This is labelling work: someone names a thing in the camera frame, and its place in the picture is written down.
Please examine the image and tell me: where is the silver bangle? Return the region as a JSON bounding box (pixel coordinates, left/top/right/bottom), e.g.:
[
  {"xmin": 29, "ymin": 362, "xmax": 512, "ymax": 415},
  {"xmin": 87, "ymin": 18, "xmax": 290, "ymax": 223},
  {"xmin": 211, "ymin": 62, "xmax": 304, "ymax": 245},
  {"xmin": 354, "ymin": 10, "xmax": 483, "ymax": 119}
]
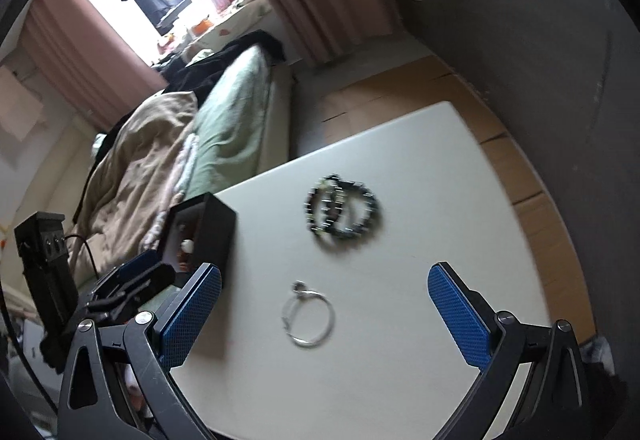
[{"xmin": 280, "ymin": 280, "xmax": 335, "ymax": 349}]

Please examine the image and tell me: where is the black cable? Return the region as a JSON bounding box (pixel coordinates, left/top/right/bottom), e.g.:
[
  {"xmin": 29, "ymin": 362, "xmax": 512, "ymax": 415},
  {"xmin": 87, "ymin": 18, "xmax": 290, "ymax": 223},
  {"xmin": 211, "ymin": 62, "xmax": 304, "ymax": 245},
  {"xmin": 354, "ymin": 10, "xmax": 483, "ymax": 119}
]
[{"xmin": 64, "ymin": 234, "xmax": 99, "ymax": 279}]

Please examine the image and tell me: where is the bed with green sheet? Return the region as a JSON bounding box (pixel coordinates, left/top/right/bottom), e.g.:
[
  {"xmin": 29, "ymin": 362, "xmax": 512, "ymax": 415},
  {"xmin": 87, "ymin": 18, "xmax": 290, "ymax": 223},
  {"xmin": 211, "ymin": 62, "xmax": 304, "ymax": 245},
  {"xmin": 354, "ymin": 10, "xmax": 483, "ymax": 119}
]
[{"xmin": 75, "ymin": 42, "xmax": 295, "ymax": 281}]

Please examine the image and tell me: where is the black clothing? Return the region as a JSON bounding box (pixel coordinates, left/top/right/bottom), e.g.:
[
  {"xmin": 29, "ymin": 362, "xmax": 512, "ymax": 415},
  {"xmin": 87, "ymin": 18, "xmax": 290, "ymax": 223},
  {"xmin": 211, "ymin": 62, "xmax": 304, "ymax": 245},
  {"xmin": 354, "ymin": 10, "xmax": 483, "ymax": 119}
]
[{"xmin": 162, "ymin": 30, "xmax": 287, "ymax": 96}]

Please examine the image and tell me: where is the dark bead bracelet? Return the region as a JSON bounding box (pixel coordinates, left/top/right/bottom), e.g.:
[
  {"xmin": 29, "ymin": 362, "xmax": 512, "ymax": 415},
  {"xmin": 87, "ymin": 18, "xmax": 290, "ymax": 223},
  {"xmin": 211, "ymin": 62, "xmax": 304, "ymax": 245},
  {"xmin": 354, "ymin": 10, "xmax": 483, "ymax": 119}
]
[
  {"xmin": 320, "ymin": 179, "xmax": 382, "ymax": 249},
  {"xmin": 305, "ymin": 174, "xmax": 352, "ymax": 241}
]

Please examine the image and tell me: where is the beige blanket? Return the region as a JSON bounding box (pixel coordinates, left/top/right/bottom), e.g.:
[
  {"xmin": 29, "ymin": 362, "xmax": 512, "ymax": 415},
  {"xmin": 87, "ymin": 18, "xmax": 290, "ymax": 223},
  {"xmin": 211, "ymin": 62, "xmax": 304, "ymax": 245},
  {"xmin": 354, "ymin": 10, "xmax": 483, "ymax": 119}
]
[{"xmin": 74, "ymin": 91, "xmax": 202, "ymax": 271}]

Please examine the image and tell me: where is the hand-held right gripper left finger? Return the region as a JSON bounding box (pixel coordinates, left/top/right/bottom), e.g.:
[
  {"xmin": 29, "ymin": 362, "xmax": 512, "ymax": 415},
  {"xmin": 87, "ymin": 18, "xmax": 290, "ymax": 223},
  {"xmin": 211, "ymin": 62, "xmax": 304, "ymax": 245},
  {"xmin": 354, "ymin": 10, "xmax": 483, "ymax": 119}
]
[{"xmin": 57, "ymin": 262, "xmax": 223, "ymax": 440}]

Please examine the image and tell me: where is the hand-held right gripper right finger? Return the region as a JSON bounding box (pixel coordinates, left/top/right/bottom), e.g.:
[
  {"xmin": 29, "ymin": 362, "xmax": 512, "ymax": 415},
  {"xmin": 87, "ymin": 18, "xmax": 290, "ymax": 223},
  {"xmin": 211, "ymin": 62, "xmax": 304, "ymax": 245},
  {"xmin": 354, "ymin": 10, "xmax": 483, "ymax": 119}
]
[{"xmin": 427, "ymin": 262, "xmax": 592, "ymax": 440}]

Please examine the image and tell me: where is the black cardboard box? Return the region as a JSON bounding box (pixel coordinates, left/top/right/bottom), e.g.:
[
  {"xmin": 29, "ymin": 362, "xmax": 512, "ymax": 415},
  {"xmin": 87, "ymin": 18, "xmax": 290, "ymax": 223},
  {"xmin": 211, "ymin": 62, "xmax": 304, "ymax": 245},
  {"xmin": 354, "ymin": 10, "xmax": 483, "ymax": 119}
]
[{"xmin": 156, "ymin": 192, "xmax": 237, "ymax": 281}]

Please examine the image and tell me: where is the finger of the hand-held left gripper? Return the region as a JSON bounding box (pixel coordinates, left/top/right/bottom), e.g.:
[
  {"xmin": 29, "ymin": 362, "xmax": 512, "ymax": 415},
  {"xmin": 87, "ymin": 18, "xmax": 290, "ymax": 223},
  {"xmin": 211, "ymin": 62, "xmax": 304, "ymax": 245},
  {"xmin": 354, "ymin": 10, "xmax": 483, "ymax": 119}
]
[
  {"xmin": 94, "ymin": 252, "xmax": 162, "ymax": 291},
  {"xmin": 102, "ymin": 262, "xmax": 177, "ymax": 318}
]

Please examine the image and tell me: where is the dark cloth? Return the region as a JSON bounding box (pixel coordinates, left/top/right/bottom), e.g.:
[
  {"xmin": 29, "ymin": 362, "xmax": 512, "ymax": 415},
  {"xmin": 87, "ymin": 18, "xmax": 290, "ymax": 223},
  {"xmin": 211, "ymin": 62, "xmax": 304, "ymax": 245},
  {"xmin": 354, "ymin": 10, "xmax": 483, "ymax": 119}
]
[{"xmin": 581, "ymin": 336, "xmax": 628, "ymax": 403}]

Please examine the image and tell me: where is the patterned sill cloth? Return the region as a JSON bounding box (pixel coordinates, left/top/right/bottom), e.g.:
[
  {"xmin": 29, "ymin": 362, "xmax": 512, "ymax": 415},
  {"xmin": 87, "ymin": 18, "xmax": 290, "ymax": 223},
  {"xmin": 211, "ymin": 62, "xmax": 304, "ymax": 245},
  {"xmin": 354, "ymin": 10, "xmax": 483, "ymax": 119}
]
[{"xmin": 189, "ymin": 0, "xmax": 274, "ymax": 51}]

